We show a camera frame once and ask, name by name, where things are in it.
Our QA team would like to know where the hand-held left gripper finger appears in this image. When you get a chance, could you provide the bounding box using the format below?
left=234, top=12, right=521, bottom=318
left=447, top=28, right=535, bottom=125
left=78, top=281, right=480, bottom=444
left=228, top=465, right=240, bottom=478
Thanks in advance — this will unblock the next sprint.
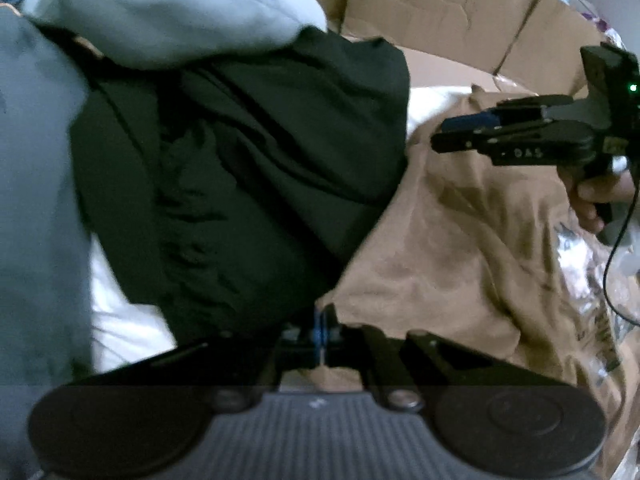
left=150, top=305, right=321, bottom=413
left=321, top=305, right=506, bottom=413

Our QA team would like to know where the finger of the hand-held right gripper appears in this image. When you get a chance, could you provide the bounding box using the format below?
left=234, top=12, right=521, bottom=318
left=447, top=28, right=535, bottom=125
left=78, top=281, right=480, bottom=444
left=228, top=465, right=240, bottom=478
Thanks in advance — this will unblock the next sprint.
left=431, top=127, right=501, bottom=155
left=444, top=95, right=573, bottom=133

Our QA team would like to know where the brown printed t-shirt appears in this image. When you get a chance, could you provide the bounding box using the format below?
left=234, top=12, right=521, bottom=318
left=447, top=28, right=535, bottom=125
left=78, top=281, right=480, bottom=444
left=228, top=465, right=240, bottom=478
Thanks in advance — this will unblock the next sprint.
left=315, top=85, right=640, bottom=480

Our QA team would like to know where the person's right hand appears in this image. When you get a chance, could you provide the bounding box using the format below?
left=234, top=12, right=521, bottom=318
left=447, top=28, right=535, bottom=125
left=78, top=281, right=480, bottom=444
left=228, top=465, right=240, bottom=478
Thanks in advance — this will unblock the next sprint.
left=559, top=157, right=637, bottom=235

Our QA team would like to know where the purple patterned cloth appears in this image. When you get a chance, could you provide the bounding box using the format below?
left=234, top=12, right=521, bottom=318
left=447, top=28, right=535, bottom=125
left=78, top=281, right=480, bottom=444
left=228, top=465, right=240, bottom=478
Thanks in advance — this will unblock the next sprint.
left=580, top=0, right=631, bottom=48

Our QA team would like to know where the brown cardboard box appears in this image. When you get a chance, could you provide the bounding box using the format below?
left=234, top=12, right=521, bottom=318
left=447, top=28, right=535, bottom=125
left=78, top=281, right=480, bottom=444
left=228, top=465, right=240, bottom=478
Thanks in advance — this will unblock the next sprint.
left=260, top=0, right=608, bottom=98

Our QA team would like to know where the clear plastic bag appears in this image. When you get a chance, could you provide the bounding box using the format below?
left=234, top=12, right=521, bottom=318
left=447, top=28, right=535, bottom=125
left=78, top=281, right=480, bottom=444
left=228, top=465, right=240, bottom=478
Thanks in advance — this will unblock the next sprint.
left=552, top=215, right=640, bottom=376

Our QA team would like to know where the black garment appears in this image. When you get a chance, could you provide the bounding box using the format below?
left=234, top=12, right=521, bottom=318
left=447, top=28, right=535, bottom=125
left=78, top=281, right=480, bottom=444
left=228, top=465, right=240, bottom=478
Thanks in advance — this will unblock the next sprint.
left=70, top=27, right=412, bottom=346

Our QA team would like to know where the grey neck pillow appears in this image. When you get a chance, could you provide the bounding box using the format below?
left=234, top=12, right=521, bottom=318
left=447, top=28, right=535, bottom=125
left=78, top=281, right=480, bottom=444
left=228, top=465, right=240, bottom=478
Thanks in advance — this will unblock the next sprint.
left=22, top=0, right=328, bottom=71

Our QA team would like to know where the grey blanket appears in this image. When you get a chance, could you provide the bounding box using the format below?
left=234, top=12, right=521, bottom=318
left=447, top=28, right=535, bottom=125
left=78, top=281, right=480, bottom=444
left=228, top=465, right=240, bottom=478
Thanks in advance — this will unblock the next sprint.
left=0, top=5, right=96, bottom=480

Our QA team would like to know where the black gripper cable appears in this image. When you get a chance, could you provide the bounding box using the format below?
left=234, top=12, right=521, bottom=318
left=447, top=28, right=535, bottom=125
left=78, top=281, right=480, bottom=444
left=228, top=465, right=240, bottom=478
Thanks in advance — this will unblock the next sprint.
left=602, top=160, right=640, bottom=327

